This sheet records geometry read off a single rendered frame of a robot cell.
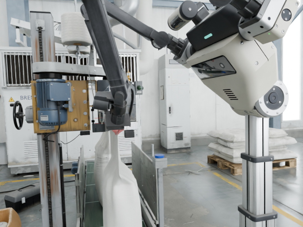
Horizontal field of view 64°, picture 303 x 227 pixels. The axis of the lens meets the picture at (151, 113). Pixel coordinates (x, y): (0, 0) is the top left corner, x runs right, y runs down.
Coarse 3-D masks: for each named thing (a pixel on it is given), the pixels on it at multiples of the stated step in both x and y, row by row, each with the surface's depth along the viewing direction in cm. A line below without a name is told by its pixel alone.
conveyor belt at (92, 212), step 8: (88, 168) 295; (88, 176) 265; (88, 184) 239; (88, 192) 218; (96, 192) 218; (88, 200) 200; (96, 200) 200; (88, 208) 186; (96, 208) 186; (88, 216) 173; (96, 216) 173; (88, 224) 162; (96, 224) 161; (144, 224) 160
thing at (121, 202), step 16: (112, 144) 145; (112, 160) 138; (112, 176) 117; (128, 176) 117; (112, 192) 112; (128, 192) 112; (112, 208) 112; (128, 208) 111; (112, 224) 112; (128, 224) 111
